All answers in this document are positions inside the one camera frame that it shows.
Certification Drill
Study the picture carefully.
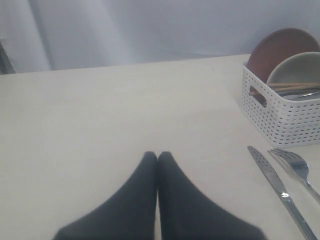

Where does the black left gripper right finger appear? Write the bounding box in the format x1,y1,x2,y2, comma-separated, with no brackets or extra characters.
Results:
157,151,258,240

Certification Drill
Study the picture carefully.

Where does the grey ceramic bowl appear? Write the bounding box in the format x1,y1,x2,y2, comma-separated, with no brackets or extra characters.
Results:
266,52,320,85

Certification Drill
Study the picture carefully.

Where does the brown wooden plate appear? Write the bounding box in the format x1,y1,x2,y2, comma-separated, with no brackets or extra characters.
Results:
246,28,320,83

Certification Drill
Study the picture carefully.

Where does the steel fork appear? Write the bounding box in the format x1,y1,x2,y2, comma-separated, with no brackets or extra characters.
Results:
268,148,320,203

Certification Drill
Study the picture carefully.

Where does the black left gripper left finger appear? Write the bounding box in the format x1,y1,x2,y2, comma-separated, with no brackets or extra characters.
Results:
54,151,158,240

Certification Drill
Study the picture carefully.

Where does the white perforated plastic basket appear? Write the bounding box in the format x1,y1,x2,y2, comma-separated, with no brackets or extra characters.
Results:
239,61,320,148

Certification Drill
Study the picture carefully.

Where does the wooden chopstick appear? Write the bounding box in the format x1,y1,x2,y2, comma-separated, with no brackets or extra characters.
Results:
267,83,320,93
249,86,320,106

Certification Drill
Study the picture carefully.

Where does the steel table knife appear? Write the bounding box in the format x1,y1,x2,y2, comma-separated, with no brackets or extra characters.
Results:
247,145,318,240

